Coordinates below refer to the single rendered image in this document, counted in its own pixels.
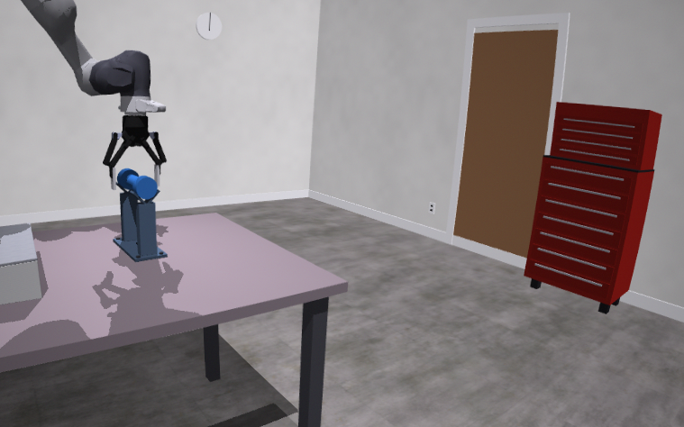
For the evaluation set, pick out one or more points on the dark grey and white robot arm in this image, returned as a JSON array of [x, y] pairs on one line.
[[127, 73]]

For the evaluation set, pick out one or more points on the blue dumbbell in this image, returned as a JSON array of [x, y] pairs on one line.
[[145, 187]]

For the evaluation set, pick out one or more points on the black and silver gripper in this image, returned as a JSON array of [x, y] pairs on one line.
[[135, 133]]

